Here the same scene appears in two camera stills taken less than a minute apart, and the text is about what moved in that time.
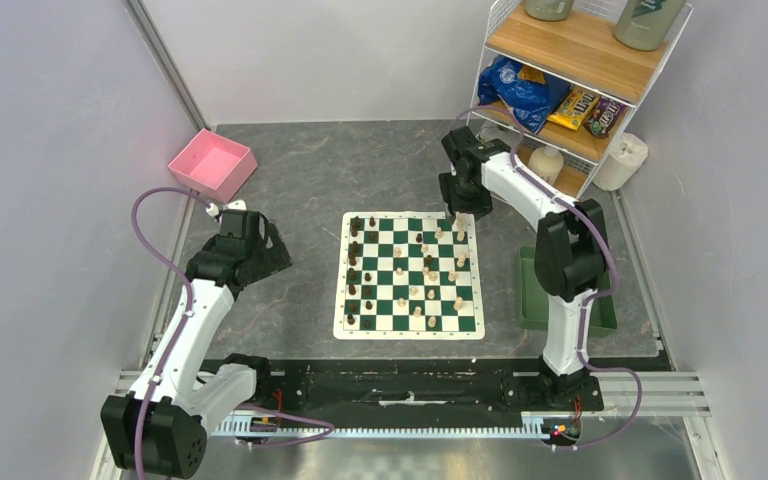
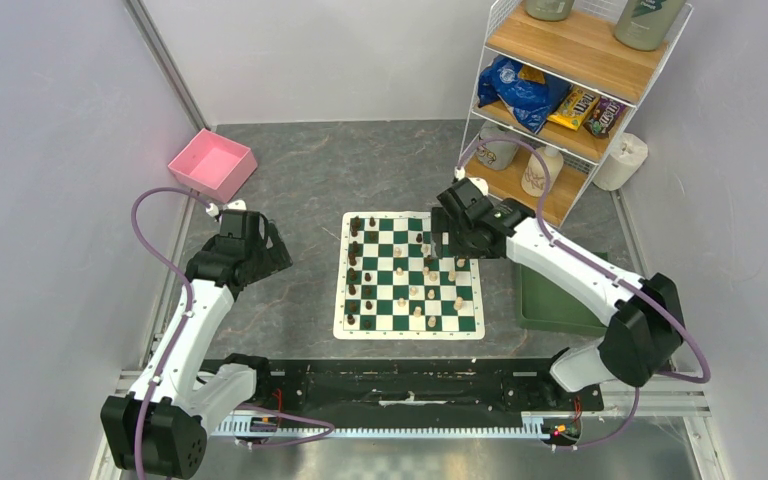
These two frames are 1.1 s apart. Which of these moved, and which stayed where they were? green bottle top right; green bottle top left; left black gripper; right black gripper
Moved: right black gripper
Stayed: green bottle top left; left black gripper; green bottle top right
